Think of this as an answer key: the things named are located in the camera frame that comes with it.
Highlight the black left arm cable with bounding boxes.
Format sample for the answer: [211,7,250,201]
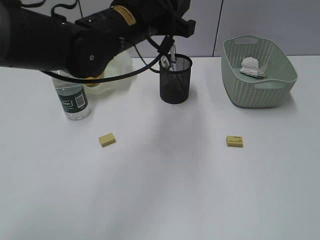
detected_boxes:
[41,34,176,83]

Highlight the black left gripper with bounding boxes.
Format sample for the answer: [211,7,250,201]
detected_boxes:
[137,0,196,38]

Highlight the white waste paper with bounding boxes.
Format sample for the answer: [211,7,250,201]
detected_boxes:
[240,57,268,79]

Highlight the yellow eraser behind bottle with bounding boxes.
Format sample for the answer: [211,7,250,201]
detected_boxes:
[98,132,116,148]

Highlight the yellow eraser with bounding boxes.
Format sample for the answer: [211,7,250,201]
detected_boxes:
[98,132,116,148]
[226,135,244,148]

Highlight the black mesh pen holder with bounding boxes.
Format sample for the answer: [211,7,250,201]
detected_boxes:
[158,53,193,105]

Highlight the grey grip pen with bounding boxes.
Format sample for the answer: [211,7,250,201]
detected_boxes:
[170,44,177,72]

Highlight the clear water bottle green label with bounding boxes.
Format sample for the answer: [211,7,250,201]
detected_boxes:
[52,77,91,121]

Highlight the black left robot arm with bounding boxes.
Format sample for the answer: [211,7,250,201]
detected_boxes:
[0,0,196,81]

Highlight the green wavy glass plate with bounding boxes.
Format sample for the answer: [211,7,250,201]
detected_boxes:
[84,51,133,95]

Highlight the yellow mango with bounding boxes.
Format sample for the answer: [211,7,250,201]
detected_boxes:
[84,72,105,88]

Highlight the beige grip pen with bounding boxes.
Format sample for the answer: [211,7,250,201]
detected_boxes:
[160,55,170,70]

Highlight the green plastic woven basket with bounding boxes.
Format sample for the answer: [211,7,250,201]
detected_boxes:
[221,35,298,108]

